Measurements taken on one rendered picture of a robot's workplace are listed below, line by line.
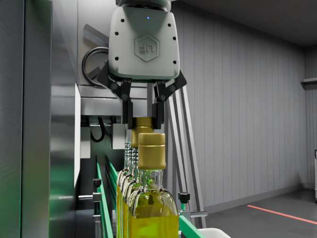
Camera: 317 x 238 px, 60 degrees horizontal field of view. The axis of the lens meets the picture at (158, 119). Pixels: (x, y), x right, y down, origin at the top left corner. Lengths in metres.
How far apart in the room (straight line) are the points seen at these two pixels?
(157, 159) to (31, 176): 0.15
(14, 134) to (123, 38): 0.19
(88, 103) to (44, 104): 1.16
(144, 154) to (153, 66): 0.13
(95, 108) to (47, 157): 1.16
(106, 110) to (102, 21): 0.48
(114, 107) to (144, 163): 1.17
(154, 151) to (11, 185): 0.16
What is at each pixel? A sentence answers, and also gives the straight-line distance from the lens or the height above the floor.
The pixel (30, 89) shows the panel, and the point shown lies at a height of 1.38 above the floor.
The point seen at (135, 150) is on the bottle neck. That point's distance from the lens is 0.40.
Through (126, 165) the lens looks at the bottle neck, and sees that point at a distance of 0.52.
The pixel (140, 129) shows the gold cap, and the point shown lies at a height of 1.34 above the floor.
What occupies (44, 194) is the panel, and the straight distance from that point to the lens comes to 0.35.
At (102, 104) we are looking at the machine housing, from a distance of 1.50.
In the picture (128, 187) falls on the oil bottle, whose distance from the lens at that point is 0.40.
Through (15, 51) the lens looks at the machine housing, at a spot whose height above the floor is 1.42.
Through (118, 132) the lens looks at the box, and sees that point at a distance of 1.60.
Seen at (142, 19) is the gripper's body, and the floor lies 1.49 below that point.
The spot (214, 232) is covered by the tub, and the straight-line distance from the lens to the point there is 0.98.
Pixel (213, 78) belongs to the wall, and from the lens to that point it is 4.64.
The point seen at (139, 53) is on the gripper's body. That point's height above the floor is 1.44.
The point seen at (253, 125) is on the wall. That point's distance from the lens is 5.43.
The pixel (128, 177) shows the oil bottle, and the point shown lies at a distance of 0.45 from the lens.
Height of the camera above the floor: 1.34
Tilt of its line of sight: 2 degrees up
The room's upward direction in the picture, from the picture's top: straight up
